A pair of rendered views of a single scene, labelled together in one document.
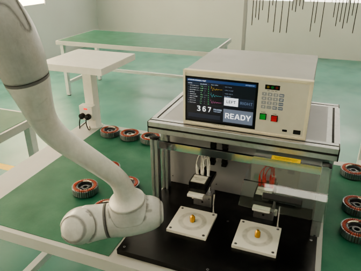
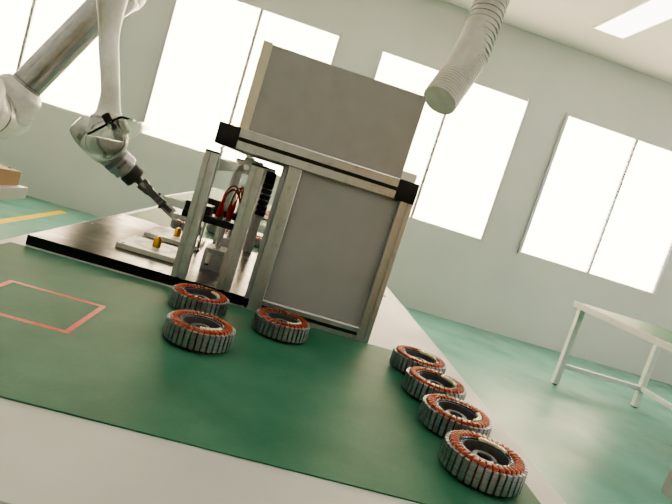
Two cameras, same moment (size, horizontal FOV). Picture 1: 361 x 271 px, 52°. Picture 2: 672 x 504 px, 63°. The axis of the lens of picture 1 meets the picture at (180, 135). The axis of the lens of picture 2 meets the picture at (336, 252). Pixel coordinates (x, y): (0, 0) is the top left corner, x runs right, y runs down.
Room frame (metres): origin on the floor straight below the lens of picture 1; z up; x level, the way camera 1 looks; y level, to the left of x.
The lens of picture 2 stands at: (0.80, -1.67, 1.05)
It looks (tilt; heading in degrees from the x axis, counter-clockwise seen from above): 6 degrees down; 63
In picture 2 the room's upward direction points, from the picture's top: 17 degrees clockwise
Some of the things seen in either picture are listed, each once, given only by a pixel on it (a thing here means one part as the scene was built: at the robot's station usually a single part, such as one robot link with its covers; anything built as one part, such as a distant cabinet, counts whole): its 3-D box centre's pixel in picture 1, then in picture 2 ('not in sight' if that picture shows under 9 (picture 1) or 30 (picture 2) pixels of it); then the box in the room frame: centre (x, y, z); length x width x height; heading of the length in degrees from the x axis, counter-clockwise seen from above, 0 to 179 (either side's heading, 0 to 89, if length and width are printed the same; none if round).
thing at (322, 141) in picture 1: (247, 117); (313, 166); (1.38, -0.27, 1.09); 0.68 x 0.44 x 0.05; 69
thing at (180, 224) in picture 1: (192, 222); (176, 238); (1.13, -0.04, 0.78); 0.15 x 0.15 x 0.01; 69
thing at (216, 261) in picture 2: (264, 209); (214, 257); (1.18, -0.32, 0.80); 0.08 x 0.05 x 0.06; 69
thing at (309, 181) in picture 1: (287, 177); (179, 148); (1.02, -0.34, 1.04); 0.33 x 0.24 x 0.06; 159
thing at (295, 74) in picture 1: (253, 87); (328, 121); (1.38, -0.28, 1.22); 0.44 x 0.39 x 0.20; 69
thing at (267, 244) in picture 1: (257, 237); (155, 249); (1.04, -0.27, 0.78); 0.15 x 0.15 x 0.01; 69
